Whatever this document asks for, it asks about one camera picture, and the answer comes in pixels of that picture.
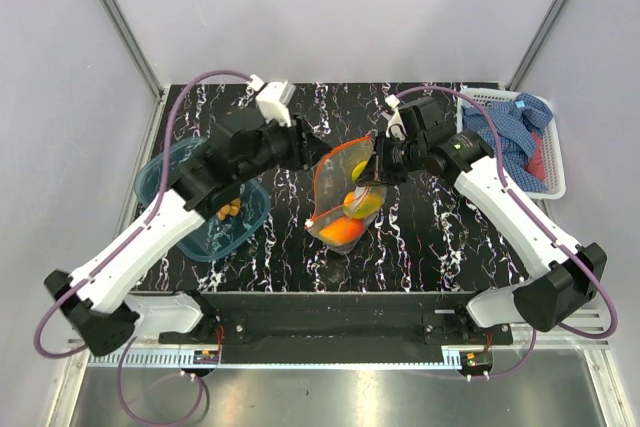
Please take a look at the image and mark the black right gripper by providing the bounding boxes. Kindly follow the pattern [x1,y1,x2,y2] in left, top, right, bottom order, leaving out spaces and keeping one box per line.
[355,131,426,188]

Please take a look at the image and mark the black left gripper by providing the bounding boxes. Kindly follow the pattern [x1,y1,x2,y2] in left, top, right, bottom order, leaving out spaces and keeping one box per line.
[238,109,332,183]

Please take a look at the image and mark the fake green yellow lime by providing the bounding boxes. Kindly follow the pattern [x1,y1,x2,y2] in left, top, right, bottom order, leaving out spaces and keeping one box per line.
[351,161,368,185]

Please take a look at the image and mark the clear zip top bag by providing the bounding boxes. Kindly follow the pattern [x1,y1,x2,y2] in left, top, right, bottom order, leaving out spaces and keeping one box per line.
[305,136,386,255]

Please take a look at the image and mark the fake brown longan cluster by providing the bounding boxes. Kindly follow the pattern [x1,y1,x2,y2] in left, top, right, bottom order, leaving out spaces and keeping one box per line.
[216,198,242,221]

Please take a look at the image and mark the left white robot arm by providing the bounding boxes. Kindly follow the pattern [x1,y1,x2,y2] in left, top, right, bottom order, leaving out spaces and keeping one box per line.
[44,108,331,357]

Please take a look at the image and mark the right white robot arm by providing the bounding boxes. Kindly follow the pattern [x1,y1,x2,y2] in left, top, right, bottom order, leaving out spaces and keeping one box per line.
[357,95,607,344]

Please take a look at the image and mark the fake orange fruit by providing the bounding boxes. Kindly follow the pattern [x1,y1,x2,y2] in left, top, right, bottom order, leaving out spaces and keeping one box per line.
[319,217,365,246]

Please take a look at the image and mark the blue transparent plastic container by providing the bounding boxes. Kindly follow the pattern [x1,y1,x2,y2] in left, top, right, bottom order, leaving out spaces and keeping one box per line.
[134,154,271,262]

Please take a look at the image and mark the blue checkered shirt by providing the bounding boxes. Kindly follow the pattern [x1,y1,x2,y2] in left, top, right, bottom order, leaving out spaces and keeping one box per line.
[477,93,553,193]

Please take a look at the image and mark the red cloth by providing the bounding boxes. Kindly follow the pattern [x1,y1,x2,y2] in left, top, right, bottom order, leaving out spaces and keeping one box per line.
[525,132,546,182]

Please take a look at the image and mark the white plastic laundry basket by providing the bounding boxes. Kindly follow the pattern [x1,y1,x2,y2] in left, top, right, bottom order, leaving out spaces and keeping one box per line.
[457,88,566,200]

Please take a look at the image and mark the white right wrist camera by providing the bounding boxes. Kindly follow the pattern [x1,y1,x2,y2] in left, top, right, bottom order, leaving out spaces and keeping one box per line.
[385,107,406,141]

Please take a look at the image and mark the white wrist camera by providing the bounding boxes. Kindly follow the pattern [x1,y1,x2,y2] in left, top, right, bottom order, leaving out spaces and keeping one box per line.
[385,107,406,141]
[248,74,296,127]

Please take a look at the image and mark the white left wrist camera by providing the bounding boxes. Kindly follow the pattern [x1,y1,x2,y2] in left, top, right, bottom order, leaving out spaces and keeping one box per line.
[248,74,296,127]

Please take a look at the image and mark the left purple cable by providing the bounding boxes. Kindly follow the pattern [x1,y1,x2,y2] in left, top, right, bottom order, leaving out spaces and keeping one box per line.
[33,70,261,359]

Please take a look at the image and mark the aluminium rail frame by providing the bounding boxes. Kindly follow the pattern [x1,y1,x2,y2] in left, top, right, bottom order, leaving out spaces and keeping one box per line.
[72,0,169,101]

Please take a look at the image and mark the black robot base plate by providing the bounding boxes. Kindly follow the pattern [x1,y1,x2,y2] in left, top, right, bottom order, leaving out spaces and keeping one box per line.
[158,290,515,366]

